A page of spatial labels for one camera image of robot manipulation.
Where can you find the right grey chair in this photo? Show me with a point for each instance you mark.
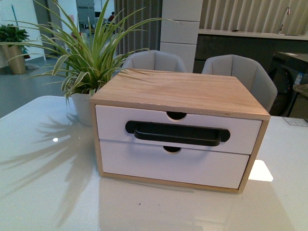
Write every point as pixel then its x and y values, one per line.
pixel 250 72

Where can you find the black drawer handle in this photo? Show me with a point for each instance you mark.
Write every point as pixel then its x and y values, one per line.
pixel 183 134

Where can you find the green spider plant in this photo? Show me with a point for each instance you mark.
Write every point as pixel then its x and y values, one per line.
pixel 86 63

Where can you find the grey chair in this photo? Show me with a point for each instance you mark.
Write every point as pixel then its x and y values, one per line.
pixel 250 72
pixel 155 60

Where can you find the kitchen counter with faucet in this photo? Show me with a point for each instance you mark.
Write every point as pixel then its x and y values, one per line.
pixel 256 29

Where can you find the white drawer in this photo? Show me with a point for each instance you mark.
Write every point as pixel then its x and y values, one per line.
pixel 187 166
pixel 111 123

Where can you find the background potted plant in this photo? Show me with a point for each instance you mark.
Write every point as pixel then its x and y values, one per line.
pixel 10 34

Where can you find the tan background planter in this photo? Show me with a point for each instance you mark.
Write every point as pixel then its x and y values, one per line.
pixel 14 58

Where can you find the white plant pot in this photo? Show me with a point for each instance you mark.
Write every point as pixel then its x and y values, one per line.
pixel 82 106

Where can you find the left grey chair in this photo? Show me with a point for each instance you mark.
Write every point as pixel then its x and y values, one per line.
pixel 155 60

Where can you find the white pillar cabinet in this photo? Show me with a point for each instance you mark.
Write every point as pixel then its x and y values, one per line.
pixel 179 30

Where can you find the wooden drawer cabinet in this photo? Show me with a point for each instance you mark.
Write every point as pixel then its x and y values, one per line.
pixel 179 94

